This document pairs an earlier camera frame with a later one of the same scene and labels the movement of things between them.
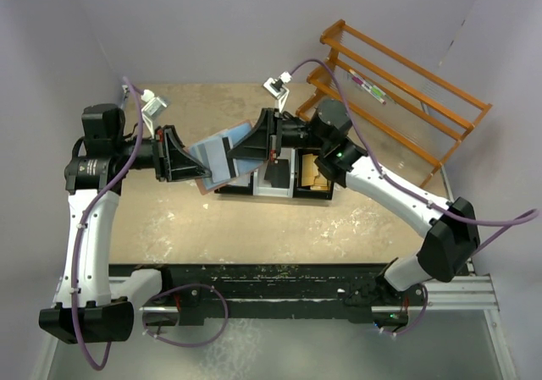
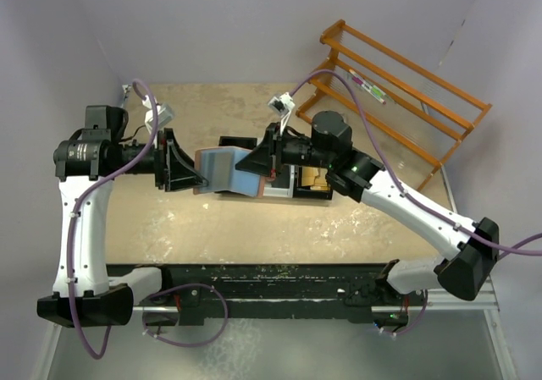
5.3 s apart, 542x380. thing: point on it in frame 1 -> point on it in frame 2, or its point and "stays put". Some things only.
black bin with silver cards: x=242 y=186 -> x=247 y=142
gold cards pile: x=311 y=175 stays put
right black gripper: x=257 y=145 -> x=268 y=156
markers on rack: x=367 y=86 stays put
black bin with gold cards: x=309 y=181 stays put
